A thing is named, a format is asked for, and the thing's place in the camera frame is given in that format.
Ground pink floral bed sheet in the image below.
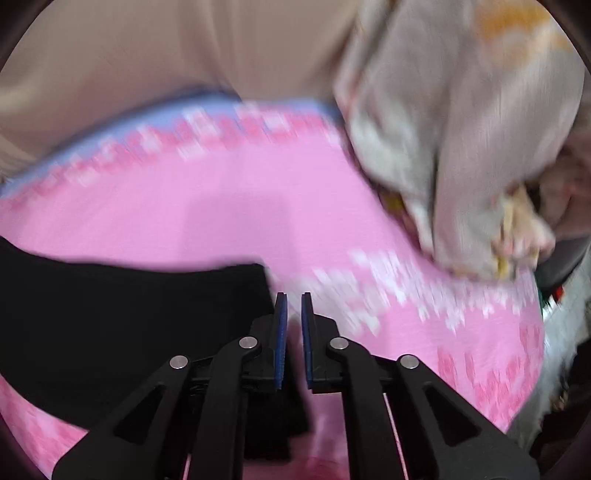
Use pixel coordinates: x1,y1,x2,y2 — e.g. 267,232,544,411
0,92,546,480

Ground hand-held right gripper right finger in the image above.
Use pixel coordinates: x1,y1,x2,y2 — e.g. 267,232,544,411
301,292,541,480

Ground grey printed blanket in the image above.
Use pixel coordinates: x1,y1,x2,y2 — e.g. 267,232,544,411
335,0,583,283

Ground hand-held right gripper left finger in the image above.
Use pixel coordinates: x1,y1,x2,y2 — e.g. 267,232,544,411
52,292,289,480

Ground black pants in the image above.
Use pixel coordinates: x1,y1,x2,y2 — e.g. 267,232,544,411
0,237,311,462

